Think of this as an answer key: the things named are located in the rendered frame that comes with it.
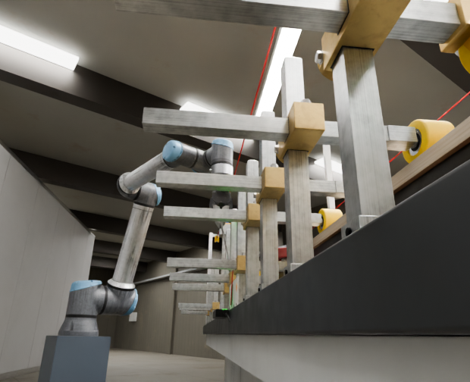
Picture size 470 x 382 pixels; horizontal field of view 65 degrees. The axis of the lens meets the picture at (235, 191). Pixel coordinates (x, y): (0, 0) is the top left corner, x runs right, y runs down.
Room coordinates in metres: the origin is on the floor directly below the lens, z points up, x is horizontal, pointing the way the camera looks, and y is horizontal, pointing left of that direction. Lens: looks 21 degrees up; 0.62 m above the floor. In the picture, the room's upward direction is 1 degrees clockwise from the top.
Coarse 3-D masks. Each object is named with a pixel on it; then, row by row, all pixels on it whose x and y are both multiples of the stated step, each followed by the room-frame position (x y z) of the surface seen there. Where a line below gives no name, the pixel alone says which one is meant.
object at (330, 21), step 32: (128, 0) 0.28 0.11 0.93; (160, 0) 0.28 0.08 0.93; (192, 0) 0.28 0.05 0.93; (224, 0) 0.28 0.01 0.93; (256, 0) 0.28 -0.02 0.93; (288, 0) 0.28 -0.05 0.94; (320, 0) 0.29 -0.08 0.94; (416, 0) 0.30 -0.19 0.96; (416, 32) 0.31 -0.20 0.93; (448, 32) 0.31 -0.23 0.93
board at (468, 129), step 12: (468, 120) 0.43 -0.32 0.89; (456, 132) 0.46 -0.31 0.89; (468, 132) 0.44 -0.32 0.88; (444, 144) 0.49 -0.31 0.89; (456, 144) 0.46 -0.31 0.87; (420, 156) 0.55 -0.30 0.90; (432, 156) 0.52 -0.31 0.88; (444, 156) 0.50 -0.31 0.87; (408, 168) 0.58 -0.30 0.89; (420, 168) 0.55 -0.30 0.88; (396, 180) 0.62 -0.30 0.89; (408, 180) 0.59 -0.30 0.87; (396, 192) 0.65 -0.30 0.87; (336, 228) 0.93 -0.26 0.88; (324, 240) 1.03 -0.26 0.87
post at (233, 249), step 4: (232, 224) 1.57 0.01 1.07; (236, 224) 1.57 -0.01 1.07; (232, 228) 1.57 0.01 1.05; (236, 228) 1.57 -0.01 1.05; (232, 232) 1.57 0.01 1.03; (236, 232) 1.57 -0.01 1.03; (232, 236) 1.57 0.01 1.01; (236, 236) 1.57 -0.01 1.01; (232, 240) 1.57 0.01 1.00; (236, 240) 1.57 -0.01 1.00; (232, 244) 1.57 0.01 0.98; (236, 244) 1.57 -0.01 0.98; (232, 248) 1.57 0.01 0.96; (236, 248) 1.57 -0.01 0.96; (232, 252) 1.57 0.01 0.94; (236, 252) 1.57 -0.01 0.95; (232, 256) 1.57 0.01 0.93; (236, 256) 1.57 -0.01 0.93
